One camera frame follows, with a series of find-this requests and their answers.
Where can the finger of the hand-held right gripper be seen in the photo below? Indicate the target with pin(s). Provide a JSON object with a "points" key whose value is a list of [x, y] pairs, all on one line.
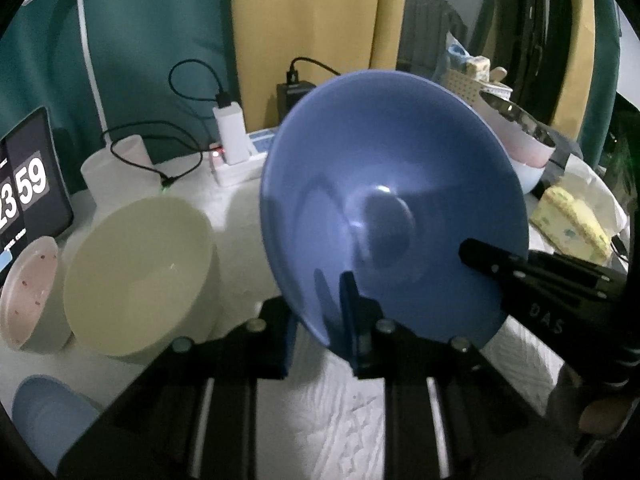
{"points": [[487, 257]]}

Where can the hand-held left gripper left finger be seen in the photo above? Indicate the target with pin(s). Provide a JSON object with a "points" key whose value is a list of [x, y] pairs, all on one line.
{"points": [[289, 347]]}

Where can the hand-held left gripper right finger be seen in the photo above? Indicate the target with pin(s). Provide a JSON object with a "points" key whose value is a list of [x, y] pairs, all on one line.
{"points": [[350, 320]]}

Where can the large blue bowl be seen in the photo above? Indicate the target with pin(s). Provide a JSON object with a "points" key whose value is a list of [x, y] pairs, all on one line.
{"points": [[395, 170]]}

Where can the cream bowl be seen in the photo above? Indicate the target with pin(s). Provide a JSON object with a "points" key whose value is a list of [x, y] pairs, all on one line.
{"points": [[135, 280]]}

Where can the light blue plate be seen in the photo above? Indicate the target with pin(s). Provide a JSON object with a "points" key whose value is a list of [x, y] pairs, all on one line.
{"points": [[47, 420]]}

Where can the pink red-spotted bowl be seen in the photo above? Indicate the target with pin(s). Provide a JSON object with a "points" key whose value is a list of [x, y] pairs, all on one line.
{"points": [[30, 295]]}

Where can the person's right hand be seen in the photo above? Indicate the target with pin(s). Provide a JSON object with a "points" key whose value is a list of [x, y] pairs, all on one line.
{"points": [[602, 412]]}

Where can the yellow tissue pack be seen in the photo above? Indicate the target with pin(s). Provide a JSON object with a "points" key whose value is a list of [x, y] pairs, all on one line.
{"points": [[570, 222]]}

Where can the pale blue bowl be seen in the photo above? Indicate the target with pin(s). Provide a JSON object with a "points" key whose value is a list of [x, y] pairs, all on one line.
{"points": [[527, 177]]}

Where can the white embossed tablecloth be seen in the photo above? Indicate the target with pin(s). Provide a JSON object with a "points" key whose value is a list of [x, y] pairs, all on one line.
{"points": [[320, 435]]}

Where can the plain pink bowl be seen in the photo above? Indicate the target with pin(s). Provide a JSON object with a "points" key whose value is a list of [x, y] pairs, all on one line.
{"points": [[515, 145]]}

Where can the white plastic bag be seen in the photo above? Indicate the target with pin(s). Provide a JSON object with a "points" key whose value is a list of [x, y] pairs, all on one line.
{"points": [[585, 180]]}

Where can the metal bowl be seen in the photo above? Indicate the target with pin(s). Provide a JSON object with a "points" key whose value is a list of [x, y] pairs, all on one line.
{"points": [[520, 120]]}

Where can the beige woven basket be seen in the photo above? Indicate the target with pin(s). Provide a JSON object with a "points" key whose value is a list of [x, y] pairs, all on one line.
{"points": [[457, 85]]}

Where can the white power strip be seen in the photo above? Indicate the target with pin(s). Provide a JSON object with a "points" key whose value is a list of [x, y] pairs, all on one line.
{"points": [[240, 167]]}

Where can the light blue bag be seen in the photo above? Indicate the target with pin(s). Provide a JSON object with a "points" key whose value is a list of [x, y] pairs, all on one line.
{"points": [[457, 50]]}

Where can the white charger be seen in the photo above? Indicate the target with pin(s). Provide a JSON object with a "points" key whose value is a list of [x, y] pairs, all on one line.
{"points": [[231, 132]]}

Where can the teal curtain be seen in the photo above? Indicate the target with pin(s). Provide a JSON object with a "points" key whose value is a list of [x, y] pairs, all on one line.
{"points": [[607, 70], [150, 25]]}

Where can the black charger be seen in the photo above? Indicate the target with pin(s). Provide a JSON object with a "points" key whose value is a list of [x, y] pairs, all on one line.
{"points": [[295, 100]]}

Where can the grey ribbed radiator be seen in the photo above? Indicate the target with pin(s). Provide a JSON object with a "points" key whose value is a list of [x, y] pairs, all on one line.
{"points": [[430, 30]]}

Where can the yellow curtain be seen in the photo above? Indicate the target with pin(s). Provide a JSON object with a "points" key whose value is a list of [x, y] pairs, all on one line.
{"points": [[310, 15], [575, 35]]}

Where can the white desk lamp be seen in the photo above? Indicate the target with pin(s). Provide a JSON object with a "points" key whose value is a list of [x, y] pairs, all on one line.
{"points": [[117, 170]]}

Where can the tablet with clock display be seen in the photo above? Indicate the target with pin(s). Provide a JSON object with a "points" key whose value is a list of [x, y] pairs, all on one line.
{"points": [[35, 185]]}

